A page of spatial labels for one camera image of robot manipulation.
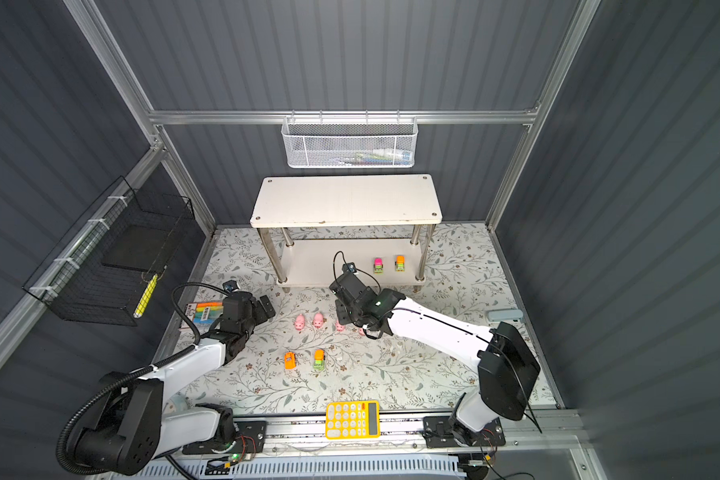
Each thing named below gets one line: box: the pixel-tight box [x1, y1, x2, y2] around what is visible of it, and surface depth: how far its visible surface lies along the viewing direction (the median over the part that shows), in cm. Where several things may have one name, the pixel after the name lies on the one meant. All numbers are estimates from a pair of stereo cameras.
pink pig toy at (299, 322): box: [294, 313, 305, 331], surface depth 94 cm
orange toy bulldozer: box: [284, 351, 297, 370], surface depth 86 cm
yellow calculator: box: [325, 400, 381, 439], surface depth 77 cm
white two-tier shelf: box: [250, 174, 443, 293], surface depth 88 cm
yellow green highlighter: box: [133, 274, 159, 318], surface depth 69 cm
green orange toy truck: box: [394, 255, 406, 272], surface depth 101 cm
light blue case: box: [488, 309, 523, 322], surface depth 96 cm
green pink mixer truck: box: [373, 257, 384, 275], surface depth 101 cm
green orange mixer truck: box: [313, 349, 325, 371], surface depth 86 cm
